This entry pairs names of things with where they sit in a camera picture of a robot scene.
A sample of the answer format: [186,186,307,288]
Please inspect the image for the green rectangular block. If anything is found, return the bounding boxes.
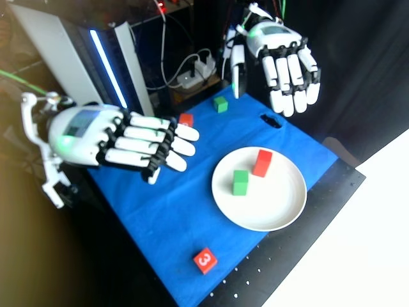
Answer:
[232,169,249,196]

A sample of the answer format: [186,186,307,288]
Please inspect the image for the red rectangular block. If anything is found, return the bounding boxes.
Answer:
[252,149,274,178]

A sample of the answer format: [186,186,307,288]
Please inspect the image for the white round plate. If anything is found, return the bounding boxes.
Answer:
[211,146,308,233]

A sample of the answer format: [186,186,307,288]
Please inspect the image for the green cube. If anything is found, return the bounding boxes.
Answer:
[213,96,229,114]

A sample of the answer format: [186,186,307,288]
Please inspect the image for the blue cloth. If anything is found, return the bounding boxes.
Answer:
[86,84,339,307]

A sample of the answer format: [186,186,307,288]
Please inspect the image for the small black object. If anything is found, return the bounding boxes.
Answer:
[260,113,282,129]

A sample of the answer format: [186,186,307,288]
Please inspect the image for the white power strip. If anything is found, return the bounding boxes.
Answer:
[176,56,217,90]

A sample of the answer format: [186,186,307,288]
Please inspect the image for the red cube with white three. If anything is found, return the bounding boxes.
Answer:
[192,247,219,275]

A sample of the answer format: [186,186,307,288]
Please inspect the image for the white and black computer tower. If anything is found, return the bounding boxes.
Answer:
[9,3,156,118]

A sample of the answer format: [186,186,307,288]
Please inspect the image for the black curtain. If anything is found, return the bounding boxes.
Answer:
[281,0,409,167]

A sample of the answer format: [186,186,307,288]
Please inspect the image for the white cable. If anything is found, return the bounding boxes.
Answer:
[152,0,180,90]

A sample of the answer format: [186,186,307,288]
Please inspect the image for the green cable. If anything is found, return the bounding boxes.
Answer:
[0,69,47,96]

